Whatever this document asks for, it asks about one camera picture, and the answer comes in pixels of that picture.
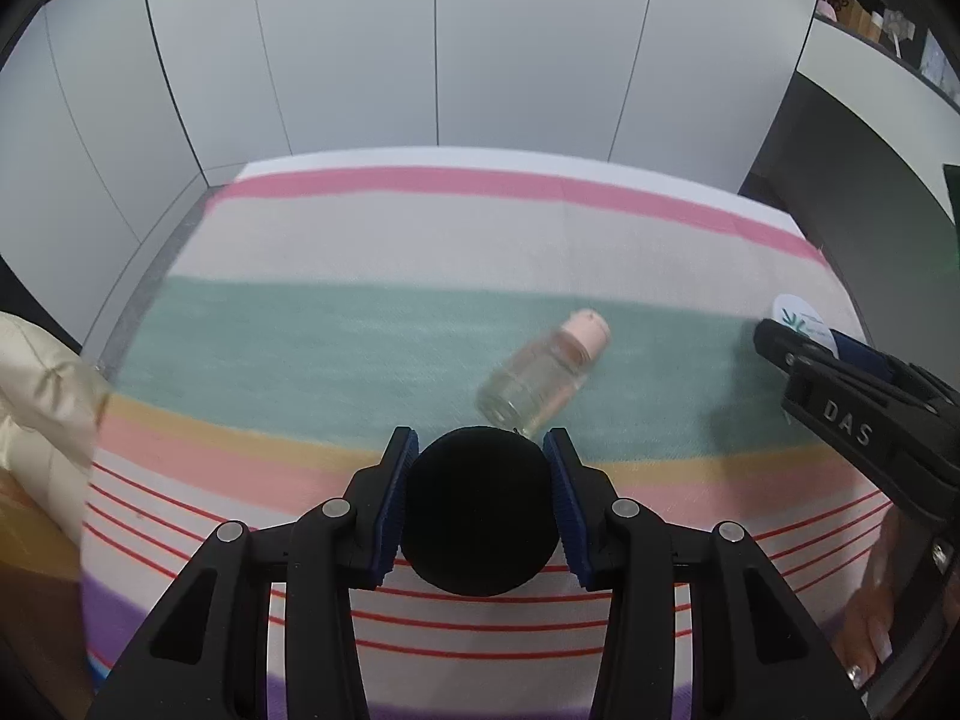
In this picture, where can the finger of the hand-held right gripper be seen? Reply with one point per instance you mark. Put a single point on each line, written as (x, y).
(862, 356)
(787, 345)

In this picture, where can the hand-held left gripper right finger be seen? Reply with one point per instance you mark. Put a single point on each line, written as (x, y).
(566, 510)

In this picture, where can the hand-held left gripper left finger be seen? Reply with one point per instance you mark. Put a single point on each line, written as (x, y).
(394, 510)

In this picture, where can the black round makeup puff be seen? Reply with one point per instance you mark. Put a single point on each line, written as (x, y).
(480, 510)

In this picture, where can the person's right hand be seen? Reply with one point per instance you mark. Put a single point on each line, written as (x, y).
(877, 615)

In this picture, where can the striped colourful cloth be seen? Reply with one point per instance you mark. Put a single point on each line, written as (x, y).
(337, 345)

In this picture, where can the white curved counter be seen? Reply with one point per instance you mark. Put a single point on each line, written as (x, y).
(862, 105)

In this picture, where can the small brown cardboard box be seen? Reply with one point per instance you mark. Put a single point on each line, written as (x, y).
(859, 15)

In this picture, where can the pink plush toy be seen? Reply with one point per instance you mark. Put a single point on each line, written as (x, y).
(825, 7)

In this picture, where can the cream padded chair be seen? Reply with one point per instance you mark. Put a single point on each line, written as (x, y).
(37, 405)

